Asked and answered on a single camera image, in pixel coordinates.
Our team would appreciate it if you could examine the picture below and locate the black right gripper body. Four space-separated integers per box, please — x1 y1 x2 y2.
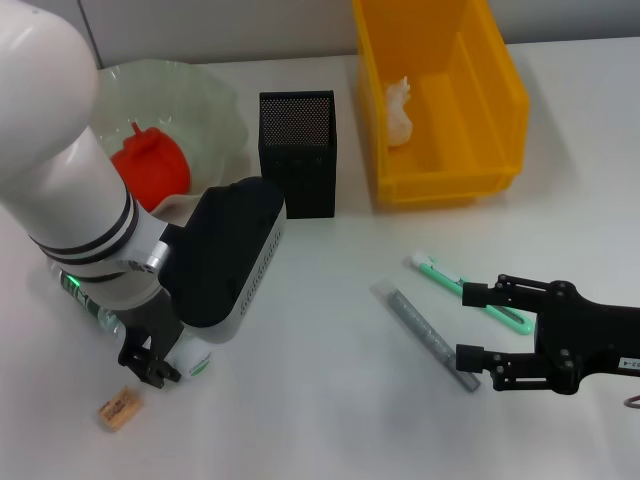
532 280 640 396

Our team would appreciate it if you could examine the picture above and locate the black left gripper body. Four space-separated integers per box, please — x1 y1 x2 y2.
122 292 185 352

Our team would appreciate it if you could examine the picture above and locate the clear green-label water bottle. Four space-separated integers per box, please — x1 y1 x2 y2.
48 259 213 382

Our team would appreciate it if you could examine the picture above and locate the small tan eraser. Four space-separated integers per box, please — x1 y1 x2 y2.
96 383 146 433

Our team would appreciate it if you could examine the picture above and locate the mint green utility knife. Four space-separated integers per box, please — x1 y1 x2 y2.
408 253 535 337

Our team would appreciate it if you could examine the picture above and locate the orange toy fruit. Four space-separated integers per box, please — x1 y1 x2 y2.
110 121 192 212

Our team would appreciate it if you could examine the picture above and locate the white paper ball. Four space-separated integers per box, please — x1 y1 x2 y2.
387 77 416 147

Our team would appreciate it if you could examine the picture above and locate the grey marker pen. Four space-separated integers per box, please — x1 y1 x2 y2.
370 281 482 394

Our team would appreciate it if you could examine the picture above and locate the black mesh pen holder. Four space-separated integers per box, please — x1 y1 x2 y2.
258 90 338 221

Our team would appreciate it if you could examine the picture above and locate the wavy green glass fruit plate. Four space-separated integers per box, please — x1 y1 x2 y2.
92 58 250 217

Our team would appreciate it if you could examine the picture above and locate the yellow plastic bin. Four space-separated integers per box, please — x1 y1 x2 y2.
351 0 531 206

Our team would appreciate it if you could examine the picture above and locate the left wrist camera housing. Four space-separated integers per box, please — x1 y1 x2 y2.
158 175 288 346

